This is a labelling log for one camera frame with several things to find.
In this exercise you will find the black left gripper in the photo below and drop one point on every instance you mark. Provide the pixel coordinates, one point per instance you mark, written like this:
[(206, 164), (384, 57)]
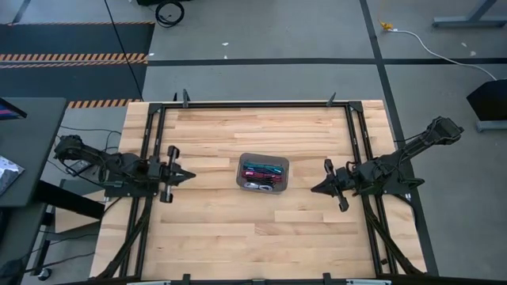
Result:
[(158, 172)]

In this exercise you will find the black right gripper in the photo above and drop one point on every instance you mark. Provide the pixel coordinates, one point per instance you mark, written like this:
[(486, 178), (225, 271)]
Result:
[(342, 178)]

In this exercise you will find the grey translucent plastic tray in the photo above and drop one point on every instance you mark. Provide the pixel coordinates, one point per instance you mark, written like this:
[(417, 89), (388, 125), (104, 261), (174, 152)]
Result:
[(262, 156)]

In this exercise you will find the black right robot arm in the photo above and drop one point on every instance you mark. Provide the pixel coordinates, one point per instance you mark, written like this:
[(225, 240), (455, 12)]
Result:
[(420, 142)]

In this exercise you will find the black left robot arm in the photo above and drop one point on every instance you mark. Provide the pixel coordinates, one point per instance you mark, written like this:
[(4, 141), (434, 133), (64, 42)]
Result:
[(99, 158)]

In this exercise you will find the black table clamp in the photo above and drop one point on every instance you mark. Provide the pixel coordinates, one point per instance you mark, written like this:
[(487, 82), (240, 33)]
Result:
[(186, 279), (331, 99), (185, 98), (326, 278)]

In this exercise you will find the black power adapter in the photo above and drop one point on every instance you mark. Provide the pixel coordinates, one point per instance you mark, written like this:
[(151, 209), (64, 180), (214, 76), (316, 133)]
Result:
[(84, 166)]

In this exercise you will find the white plastic strip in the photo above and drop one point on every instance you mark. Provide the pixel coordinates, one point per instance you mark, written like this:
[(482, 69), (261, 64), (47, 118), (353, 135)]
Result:
[(368, 282), (148, 282)]

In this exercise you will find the black desk crossbar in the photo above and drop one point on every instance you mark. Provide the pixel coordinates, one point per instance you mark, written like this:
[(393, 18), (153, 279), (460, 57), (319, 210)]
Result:
[(71, 200)]

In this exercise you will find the grey desk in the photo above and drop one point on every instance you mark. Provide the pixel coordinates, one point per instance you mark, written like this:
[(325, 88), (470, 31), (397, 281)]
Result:
[(27, 138)]

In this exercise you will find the black caster wheel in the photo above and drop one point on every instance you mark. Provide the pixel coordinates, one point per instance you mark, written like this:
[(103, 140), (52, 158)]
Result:
[(45, 274)]

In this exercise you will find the yellow plug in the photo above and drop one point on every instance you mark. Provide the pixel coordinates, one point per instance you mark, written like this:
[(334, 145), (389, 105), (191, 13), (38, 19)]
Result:
[(386, 26)]

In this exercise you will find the dark hazard striped floor mat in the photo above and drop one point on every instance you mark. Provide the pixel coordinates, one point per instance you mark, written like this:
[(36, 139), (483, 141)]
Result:
[(71, 41)]

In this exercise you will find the grey stand base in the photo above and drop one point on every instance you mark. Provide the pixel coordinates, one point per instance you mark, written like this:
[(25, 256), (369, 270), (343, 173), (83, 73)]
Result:
[(491, 126)]

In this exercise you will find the grey printed paper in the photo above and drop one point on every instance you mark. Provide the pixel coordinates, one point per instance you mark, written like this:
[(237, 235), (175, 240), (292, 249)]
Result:
[(8, 174)]

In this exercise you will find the black box on stand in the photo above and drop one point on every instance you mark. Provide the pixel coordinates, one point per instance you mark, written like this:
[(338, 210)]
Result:
[(489, 99)]

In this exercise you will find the blue screen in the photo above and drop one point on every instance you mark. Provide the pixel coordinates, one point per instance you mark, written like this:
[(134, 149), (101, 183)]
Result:
[(10, 111)]

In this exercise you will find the grey metal table leg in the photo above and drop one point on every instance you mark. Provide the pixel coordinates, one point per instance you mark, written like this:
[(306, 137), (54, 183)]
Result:
[(471, 20)]

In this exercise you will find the black metal table frame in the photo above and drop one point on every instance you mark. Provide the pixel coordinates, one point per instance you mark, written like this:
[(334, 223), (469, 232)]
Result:
[(253, 105)]

